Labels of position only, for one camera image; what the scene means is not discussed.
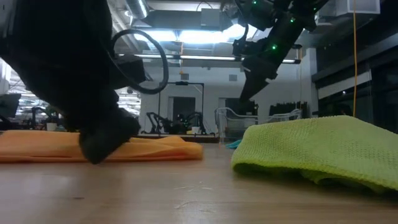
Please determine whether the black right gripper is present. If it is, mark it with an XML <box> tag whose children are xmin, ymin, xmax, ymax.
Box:
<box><xmin>232</xmin><ymin>14</ymin><xmax>317</xmax><ymax>101</ymax></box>

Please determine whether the potted green plant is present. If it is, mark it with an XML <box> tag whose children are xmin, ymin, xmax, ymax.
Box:
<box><xmin>43</xmin><ymin>105</ymin><xmax>63</xmax><ymax>132</ymax></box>

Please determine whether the black gantry frame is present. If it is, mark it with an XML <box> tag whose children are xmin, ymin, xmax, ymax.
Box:
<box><xmin>157</xmin><ymin>81</ymin><xmax>205</xmax><ymax>135</ymax></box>

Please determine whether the silver ceiling duct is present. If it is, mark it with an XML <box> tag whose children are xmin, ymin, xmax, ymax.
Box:
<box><xmin>124</xmin><ymin>0</ymin><xmax>150</xmax><ymax>20</ymax></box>

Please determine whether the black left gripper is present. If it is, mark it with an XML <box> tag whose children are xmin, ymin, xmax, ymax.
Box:
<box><xmin>9</xmin><ymin>40</ymin><xmax>141</xmax><ymax>165</ymax></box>

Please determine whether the green microfiber towel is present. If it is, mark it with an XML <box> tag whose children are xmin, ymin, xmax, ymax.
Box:
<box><xmin>231</xmin><ymin>115</ymin><xmax>398</xmax><ymax>194</ymax></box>

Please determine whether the clear plastic bin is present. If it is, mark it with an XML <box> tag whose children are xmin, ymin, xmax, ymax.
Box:
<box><xmin>214</xmin><ymin>107</ymin><xmax>303</xmax><ymax>144</ymax></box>

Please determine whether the orange microfiber towel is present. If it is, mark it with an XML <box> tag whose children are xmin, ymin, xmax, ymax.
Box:
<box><xmin>0</xmin><ymin>129</ymin><xmax>204</xmax><ymax>163</ymax></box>

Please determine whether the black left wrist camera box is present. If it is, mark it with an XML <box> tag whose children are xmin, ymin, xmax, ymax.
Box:
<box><xmin>113</xmin><ymin>55</ymin><xmax>147</xmax><ymax>90</ymax></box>

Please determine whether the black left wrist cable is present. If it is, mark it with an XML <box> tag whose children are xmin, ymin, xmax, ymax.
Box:
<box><xmin>110</xmin><ymin>29</ymin><xmax>170</xmax><ymax>95</ymax></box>

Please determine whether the long light bar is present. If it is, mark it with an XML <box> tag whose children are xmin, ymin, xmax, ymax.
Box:
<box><xmin>118</xmin><ymin>53</ymin><xmax>302</xmax><ymax>65</ymax></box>

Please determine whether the blue microfiber towel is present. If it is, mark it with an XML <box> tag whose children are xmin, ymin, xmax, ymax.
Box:
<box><xmin>226</xmin><ymin>139</ymin><xmax>243</xmax><ymax>150</ymax></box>

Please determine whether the black monitor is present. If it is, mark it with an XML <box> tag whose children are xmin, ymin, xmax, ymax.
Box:
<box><xmin>0</xmin><ymin>93</ymin><xmax>22</xmax><ymax>119</ymax></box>

